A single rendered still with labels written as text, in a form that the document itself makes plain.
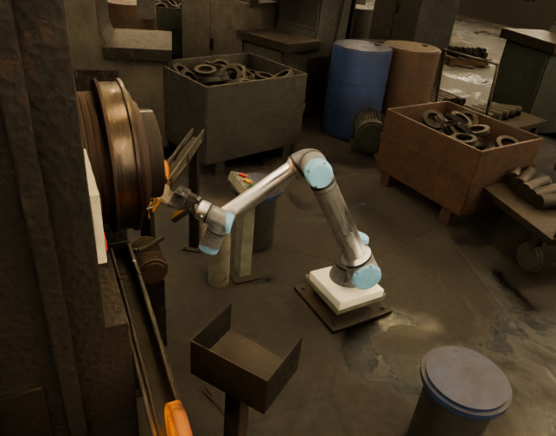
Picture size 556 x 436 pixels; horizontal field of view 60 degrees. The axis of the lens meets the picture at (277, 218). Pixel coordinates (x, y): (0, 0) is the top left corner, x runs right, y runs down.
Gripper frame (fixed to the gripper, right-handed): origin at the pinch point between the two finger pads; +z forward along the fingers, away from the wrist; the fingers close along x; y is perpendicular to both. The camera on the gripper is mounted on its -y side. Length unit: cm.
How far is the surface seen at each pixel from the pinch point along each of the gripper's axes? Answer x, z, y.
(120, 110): 60, 1, 61
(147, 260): 24.0, -11.3, -16.3
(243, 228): -42, -42, -26
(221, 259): -30, -38, -42
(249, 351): 69, -60, 7
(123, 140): 66, -3, 56
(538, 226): -104, -207, 26
